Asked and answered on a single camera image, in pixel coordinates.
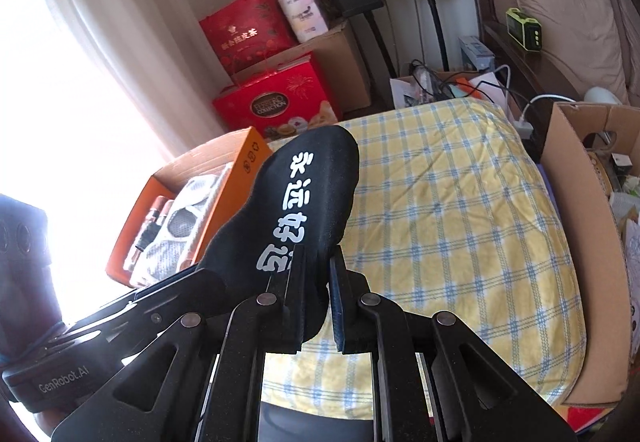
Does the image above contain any yellow plaid cushion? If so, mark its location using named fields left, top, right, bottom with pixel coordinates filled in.
left=259, top=97, right=587, bottom=420

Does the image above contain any large brown carton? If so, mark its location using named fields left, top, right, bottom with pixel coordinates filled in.
left=232, top=22, right=372, bottom=113

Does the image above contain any brown open cardboard box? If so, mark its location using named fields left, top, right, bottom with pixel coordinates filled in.
left=541, top=102, right=639, bottom=406

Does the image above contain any orange cardboard box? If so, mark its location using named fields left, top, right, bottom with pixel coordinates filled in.
left=105, top=127, right=271, bottom=285

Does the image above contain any brown labelled plastic jar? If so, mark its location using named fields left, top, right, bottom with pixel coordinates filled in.
left=122, top=195, right=172, bottom=273

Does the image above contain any red tea gift bag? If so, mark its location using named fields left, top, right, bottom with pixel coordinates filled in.
left=198, top=0, right=298, bottom=76

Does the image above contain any pink tissue pack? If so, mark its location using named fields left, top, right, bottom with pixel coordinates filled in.
left=279, top=0, right=329, bottom=44

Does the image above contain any beige sofa cushion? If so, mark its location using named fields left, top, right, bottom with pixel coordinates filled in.
left=494, top=0, right=629, bottom=104

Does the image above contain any red Ferrero gift box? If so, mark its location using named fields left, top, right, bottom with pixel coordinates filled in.
left=213, top=54, right=342, bottom=141

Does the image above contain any black sock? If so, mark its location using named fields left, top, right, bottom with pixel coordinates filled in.
left=198, top=126, right=359, bottom=339

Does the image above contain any green alarm clock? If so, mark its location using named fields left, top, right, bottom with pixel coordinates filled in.
left=506, top=8, right=542, bottom=52

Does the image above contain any cream curtain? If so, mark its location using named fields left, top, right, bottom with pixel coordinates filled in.
left=47, top=0, right=230, bottom=155

